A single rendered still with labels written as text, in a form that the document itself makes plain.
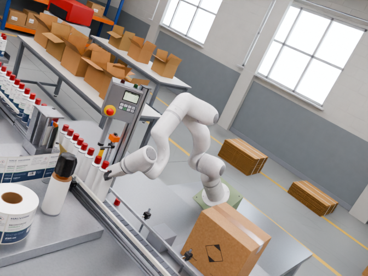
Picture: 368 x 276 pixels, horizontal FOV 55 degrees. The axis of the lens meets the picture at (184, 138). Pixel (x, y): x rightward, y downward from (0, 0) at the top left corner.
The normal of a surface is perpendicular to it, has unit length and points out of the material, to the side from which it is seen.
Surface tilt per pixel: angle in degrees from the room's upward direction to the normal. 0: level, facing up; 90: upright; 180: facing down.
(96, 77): 91
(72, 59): 90
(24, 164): 90
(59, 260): 0
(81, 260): 0
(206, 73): 90
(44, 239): 0
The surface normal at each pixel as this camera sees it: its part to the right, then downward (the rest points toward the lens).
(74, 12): 0.77, 0.50
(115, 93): 0.22, 0.42
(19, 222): 0.62, 0.50
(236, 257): -0.58, 0.04
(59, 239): 0.39, -0.87
